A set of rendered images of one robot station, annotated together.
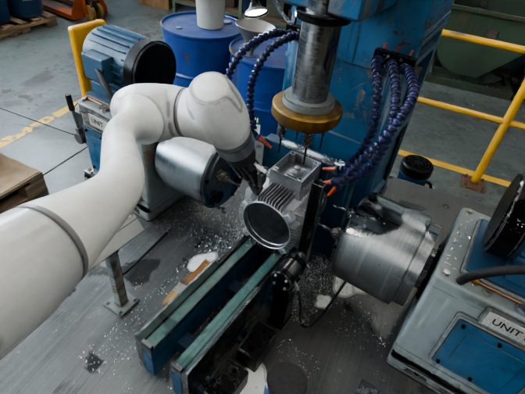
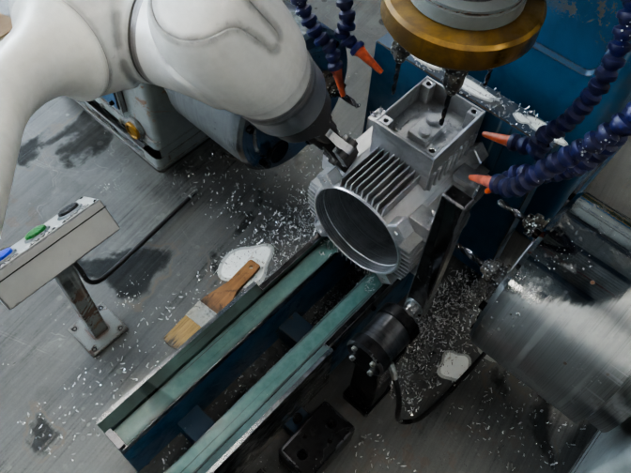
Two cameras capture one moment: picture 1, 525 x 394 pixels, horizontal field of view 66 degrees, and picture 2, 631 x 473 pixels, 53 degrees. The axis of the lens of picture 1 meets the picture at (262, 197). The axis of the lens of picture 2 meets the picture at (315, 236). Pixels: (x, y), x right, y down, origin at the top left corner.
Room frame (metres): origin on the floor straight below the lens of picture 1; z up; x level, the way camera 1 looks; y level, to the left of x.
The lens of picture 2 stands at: (0.31, -0.05, 1.77)
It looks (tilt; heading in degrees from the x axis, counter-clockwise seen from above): 57 degrees down; 10
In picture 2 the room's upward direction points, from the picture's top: 4 degrees clockwise
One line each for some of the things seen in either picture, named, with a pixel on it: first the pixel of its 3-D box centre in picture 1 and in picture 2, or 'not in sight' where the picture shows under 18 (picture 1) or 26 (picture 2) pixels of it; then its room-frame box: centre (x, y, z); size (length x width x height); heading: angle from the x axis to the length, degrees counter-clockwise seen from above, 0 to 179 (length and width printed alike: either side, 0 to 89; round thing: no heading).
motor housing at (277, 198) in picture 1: (283, 207); (397, 190); (0.89, -0.07, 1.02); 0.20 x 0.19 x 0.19; 151
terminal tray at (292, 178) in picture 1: (294, 175); (425, 133); (0.93, -0.08, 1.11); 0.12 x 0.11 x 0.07; 151
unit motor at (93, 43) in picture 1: (119, 98); not in sight; (1.18, 0.50, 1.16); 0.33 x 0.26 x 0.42; 61
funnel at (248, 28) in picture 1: (254, 44); not in sight; (2.48, 0.16, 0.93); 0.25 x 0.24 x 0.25; 160
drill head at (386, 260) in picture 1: (394, 252); (605, 322); (0.74, -0.36, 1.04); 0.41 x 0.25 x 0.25; 61
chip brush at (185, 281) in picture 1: (189, 283); (216, 303); (0.74, 0.19, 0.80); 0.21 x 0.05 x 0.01; 156
